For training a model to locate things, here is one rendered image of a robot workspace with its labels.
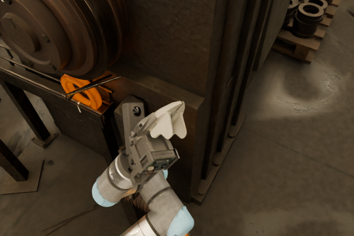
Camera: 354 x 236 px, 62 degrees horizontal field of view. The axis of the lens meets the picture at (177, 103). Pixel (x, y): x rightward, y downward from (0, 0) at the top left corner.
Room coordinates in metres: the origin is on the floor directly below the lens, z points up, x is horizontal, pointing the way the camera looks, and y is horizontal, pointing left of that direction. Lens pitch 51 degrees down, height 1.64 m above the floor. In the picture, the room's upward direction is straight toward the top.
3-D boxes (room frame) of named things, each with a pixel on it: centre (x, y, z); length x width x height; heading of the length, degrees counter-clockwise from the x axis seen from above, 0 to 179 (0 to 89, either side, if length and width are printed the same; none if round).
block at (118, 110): (0.67, 0.17, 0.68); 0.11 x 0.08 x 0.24; 150
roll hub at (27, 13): (0.69, 0.43, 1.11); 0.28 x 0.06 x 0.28; 60
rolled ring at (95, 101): (0.77, 0.38, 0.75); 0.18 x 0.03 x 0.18; 59
